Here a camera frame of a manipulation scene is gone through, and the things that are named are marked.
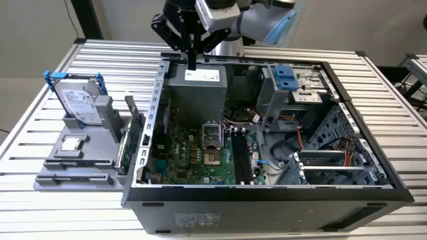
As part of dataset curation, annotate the silver metal drive plate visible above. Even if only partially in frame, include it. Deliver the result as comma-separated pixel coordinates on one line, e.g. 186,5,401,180
289,90,323,105

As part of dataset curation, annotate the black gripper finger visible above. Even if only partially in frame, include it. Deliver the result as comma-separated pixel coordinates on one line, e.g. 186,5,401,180
150,14,194,71
191,28,233,71

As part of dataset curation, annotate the small round internal speaker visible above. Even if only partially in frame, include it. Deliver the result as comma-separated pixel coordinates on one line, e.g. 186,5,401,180
230,106,257,122

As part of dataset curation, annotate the black upright post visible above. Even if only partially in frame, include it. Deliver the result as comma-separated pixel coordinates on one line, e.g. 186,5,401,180
69,0,105,41

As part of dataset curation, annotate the hard disk in blue carrier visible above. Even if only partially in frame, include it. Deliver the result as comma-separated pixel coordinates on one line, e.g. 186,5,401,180
43,70,109,128

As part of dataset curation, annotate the grey metal disk bay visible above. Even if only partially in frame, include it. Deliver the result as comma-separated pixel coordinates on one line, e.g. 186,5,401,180
275,149,390,187

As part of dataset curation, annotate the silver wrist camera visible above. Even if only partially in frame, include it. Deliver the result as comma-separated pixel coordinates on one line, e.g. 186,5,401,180
194,0,242,33

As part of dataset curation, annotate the blue plastic drive latch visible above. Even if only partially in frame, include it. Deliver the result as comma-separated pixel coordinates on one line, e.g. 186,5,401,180
273,65,299,91

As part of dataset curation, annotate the green graphics card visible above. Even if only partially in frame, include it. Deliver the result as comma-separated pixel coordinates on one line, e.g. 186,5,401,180
115,93,146,176

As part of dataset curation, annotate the RAM stick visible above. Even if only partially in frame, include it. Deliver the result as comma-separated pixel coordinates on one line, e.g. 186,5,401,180
39,175,109,183
46,158,113,166

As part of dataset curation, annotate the orange data wire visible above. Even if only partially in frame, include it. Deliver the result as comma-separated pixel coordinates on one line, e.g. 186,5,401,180
295,126,306,152

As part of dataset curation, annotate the grey plastic parts rack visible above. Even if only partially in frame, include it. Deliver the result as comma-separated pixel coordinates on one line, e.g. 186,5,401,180
33,94,149,192

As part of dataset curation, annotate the black PC case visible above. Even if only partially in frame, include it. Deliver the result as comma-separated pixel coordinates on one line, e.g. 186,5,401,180
121,51,416,235

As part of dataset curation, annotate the perforated metal cage wall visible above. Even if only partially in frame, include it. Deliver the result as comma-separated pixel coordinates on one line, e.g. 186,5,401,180
309,102,363,151

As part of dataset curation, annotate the teal expansion slot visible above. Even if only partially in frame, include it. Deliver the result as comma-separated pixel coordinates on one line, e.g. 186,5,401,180
153,159,169,175

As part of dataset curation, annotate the grey metal drive cage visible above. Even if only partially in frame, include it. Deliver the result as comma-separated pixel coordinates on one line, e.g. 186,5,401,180
257,63,338,132

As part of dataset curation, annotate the mixed wire bundle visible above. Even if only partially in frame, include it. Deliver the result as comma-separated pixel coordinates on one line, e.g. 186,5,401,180
222,104,267,126

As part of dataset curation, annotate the black RAM slot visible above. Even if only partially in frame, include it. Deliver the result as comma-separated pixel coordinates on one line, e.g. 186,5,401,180
231,129,243,185
239,129,250,185
235,129,247,185

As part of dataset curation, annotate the metal socket cover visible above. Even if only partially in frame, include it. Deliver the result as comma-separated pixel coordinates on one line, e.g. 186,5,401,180
202,120,225,149

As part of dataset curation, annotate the black looped cable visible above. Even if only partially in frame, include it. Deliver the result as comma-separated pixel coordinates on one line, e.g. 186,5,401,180
269,138,299,166

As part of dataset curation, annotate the CPU socket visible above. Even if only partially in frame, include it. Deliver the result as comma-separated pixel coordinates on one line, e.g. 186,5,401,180
202,147,225,167

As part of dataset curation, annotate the green motherboard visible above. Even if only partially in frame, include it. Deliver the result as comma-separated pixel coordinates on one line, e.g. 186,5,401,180
149,126,269,186

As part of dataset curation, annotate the red yellow wire bundle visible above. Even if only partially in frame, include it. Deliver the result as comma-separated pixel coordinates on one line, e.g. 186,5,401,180
339,136,355,167

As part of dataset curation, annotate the silver CPU chip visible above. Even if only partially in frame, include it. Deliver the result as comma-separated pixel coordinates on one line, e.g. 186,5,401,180
61,137,83,152

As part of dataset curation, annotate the grey power supply unit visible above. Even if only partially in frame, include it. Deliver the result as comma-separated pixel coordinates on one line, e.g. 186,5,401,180
163,63,229,127

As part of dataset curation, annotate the neighbour metal slat table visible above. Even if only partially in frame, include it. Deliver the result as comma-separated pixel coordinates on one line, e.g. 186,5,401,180
396,53,427,111

